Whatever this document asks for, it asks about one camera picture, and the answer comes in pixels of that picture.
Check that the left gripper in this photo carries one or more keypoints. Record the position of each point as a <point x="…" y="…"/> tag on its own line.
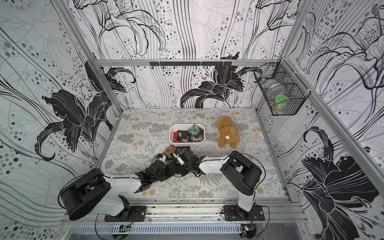
<point x="169" y="168"/>

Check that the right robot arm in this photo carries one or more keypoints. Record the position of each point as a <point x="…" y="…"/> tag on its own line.
<point x="241" y="172"/>

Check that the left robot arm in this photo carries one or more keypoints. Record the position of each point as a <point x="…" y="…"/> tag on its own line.
<point x="96" y="193"/>

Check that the red black tea bag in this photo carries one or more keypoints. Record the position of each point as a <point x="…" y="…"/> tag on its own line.
<point x="169" y="150"/>

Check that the black barcode tea bag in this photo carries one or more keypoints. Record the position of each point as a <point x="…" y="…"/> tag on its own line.
<point x="184" y="136"/>

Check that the white storage box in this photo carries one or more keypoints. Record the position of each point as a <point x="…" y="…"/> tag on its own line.
<point x="184" y="127"/>

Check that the brown teddy bear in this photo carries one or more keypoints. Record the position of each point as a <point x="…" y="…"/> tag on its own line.
<point x="228" y="133"/>

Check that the green lid cup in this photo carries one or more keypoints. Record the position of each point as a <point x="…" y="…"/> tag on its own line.
<point x="280" y="103"/>

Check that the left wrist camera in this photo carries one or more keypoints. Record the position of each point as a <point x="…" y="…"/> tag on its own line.
<point x="160" y="157"/>

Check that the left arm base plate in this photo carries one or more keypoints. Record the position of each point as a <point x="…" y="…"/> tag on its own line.
<point x="133" y="214"/>

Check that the white cable duct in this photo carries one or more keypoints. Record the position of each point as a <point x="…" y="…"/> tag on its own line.
<point x="158" y="229"/>

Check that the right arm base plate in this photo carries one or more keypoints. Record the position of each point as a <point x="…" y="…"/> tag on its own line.
<point x="233" y="213"/>

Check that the black bar on rail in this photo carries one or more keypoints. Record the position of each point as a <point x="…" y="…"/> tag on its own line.
<point x="192" y="63"/>

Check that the black wire basket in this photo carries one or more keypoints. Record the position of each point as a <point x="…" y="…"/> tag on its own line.
<point x="276" y="79"/>

